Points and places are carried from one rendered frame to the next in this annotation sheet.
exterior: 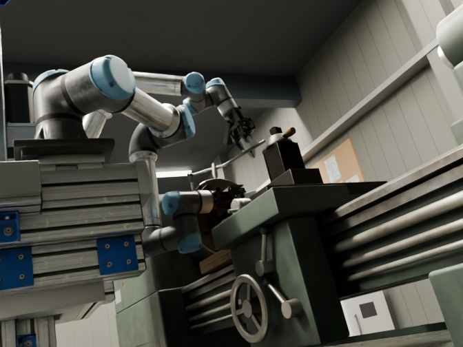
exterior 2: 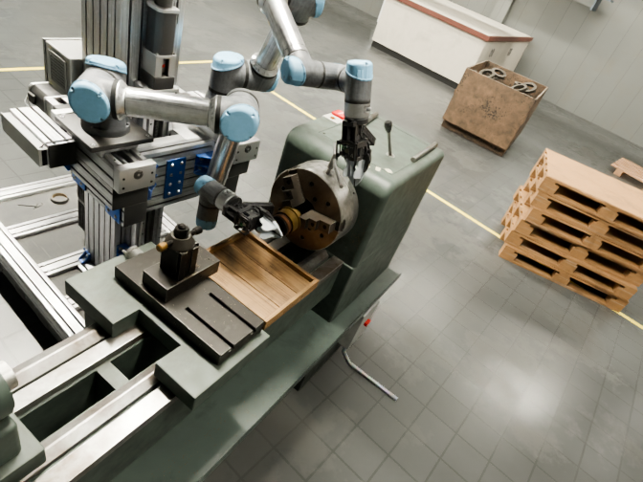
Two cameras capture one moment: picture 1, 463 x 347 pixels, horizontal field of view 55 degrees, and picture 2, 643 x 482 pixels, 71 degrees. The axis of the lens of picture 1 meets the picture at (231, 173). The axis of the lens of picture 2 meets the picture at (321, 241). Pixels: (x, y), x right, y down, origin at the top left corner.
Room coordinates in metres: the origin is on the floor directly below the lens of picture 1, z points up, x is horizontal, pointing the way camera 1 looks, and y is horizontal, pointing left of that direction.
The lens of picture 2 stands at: (0.95, -1.13, 1.96)
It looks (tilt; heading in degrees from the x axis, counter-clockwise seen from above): 36 degrees down; 55
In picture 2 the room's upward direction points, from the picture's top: 21 degrees clockwise
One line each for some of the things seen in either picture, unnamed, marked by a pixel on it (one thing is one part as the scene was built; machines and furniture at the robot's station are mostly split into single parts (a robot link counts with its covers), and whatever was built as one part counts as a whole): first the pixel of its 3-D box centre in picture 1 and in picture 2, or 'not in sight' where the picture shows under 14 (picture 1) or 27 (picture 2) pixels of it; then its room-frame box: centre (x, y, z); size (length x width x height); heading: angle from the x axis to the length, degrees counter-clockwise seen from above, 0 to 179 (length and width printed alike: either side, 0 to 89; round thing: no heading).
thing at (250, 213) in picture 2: (226, 199); (243, 214); (1.42, 0.04, 1.08); 0.12 x 0.09 x 0.08; 123
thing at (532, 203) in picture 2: not in sight; (580, 227); (4.82, 0.78, 0.41); 1.14 x 0.78 x 0.81; 135
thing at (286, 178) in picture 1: (285, 191); (182, 271); (1.20, -0.14, 1.00); 0.20 x 0.10 x 0.05; 33
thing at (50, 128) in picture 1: (60, 140); (105, 112); (1.02, 0.41, 1.21); 0.15 x 0.15 x 0.10
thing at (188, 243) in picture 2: (278, 142); (180, 238); (1.18, -0.15, 1.14); 0.08 x 0.08 x 0.03
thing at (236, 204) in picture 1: (238, 207); (132, 252); (1.08, 0.00, 0.95); 0.07 x 0.04 x 0.04; 123
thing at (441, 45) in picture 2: not in sight; (454, 41); (7.63, 6.62, 0.50); 2.65 x 2.15 x 1.00; 28
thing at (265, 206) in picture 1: (325, 215); (168, 315); (1.16, -0.22, 0.90); 0.53 x 0.30 x 0.06; 123
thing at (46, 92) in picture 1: (59, 100); (105, 79); (1.02, 0.40, 1.33); 0.13 x 0.12 x 0.14; 74
